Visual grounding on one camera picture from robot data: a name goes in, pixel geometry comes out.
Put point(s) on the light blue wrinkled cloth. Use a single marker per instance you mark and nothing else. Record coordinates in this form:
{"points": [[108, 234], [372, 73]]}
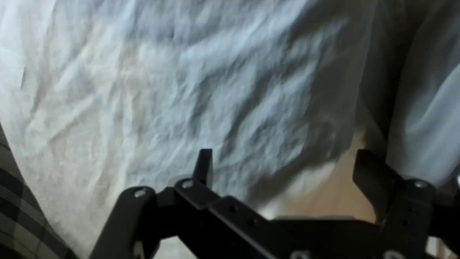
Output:
{"points": [[191, 72]]}

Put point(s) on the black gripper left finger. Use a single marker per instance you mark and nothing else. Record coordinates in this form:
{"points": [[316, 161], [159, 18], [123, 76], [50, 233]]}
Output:
{"points": [[144, 220]]}

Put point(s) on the small light blue pillow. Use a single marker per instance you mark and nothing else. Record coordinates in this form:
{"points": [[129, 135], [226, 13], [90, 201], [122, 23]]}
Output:
{"points": [[431, 95]]}

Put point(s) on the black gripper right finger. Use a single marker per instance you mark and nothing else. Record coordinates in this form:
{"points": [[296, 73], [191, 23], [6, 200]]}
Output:
{"points": [[411, 216]]}

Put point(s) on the blue white plaid bedspread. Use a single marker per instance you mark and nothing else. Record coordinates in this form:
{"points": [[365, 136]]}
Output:
{"points": [[19, 216]]}

